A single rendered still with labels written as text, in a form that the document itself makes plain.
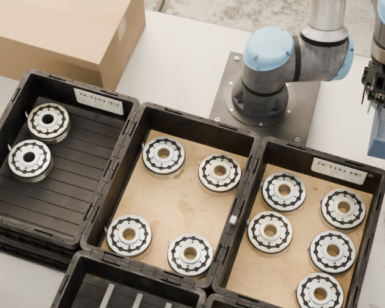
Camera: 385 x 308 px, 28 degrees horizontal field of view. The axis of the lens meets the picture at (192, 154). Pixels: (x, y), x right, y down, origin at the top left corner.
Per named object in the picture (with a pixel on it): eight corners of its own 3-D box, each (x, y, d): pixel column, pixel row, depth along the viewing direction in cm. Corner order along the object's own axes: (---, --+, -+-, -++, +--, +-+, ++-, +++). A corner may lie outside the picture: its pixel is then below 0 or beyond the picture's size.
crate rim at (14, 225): (29, 72, 190) (27, 66, 188) (142, 104, 185) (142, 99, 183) (-46, 211, 172) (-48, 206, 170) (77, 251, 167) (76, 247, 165)
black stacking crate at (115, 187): (145, 126, 193) (143, 101, 183) (258, 159, 189) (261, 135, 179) (84, 266, 175) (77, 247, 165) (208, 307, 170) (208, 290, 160)
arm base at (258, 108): (238, 70, 209) (241, 46, 201) (292, 82, 208) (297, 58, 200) (225, 113, 202) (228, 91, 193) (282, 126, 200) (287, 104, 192)
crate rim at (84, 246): (143, 104, 185) (142, 99, 183) (262, 139, 180) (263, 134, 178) (78, 251, 167) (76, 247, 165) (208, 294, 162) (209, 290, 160)
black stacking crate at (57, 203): (36, 94, 198) (29, 68, 188) (144, 126, 193) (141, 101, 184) (-33, 228, 180) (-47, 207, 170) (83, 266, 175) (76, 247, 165)
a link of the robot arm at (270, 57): (238, 57, 199) (242, 22, 188) (289, 55, 200) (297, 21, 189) (242, 95, 193) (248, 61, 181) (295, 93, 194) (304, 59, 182)
